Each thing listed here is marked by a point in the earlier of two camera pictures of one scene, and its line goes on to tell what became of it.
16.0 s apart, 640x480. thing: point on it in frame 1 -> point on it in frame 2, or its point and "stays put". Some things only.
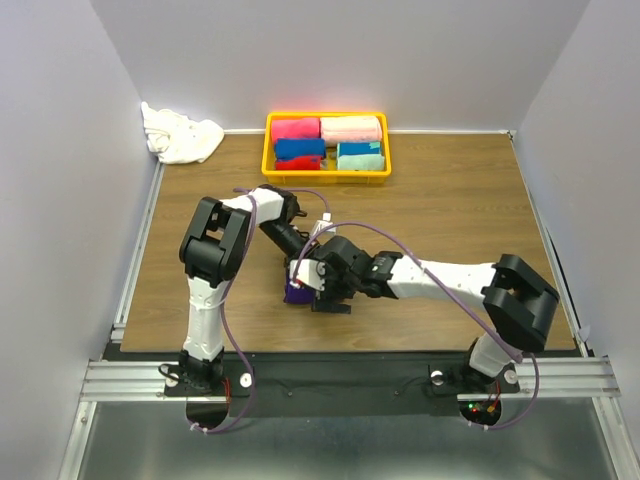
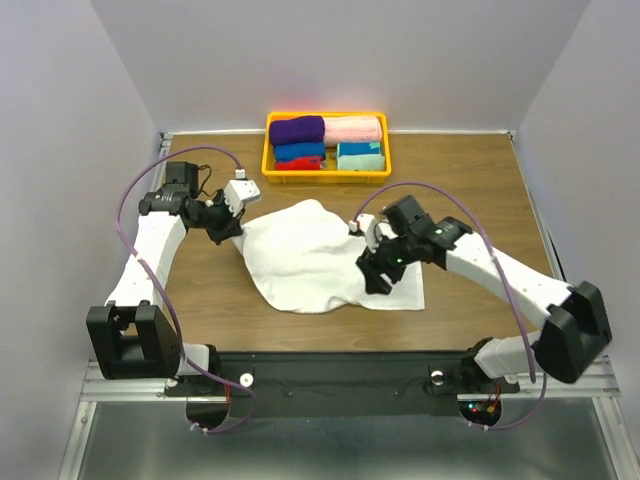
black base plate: x=345 y=384 stays put
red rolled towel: x=299 y=163 stays put
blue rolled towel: x=299 y=147 stays put
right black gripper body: x=336 y=285 -> x=391 y=257
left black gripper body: x=285 y=238 -> x=217 y=218
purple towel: x=297 y=295 -> x=297 y=129
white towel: x=175 y=139 -> x=304 y=258
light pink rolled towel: x=350 y=129 stays put
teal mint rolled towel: x=359 y=156 stays put
